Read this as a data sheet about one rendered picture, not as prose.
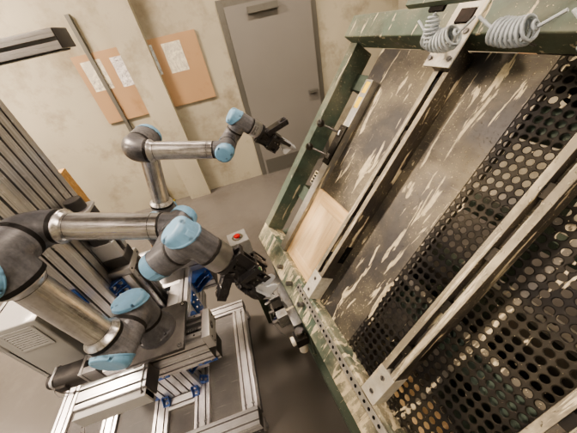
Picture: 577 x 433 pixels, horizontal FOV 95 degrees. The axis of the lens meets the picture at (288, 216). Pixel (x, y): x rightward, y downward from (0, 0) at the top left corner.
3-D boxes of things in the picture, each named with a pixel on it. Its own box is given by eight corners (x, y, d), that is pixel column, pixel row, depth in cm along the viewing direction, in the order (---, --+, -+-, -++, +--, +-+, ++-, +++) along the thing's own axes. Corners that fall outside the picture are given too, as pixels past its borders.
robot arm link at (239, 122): (223, 118, 120) (233, 102, 116) (245, 131, 126) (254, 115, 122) (224, 126, 114) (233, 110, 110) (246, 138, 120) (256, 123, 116)
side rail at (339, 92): (279, 224, 178) (264, 222, 172) (365, 53, 141) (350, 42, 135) (282, 229, 174) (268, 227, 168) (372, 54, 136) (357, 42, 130)
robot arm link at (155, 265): (173, 256, 73) (199, 238, 70) (158, 289, 65) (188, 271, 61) (148, 240, 70) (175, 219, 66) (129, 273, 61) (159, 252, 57)
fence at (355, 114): (286, 246, 156) (280, 245, 154) (372, 82, 123) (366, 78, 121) (288, 251, 152) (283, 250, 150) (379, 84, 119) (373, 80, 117)
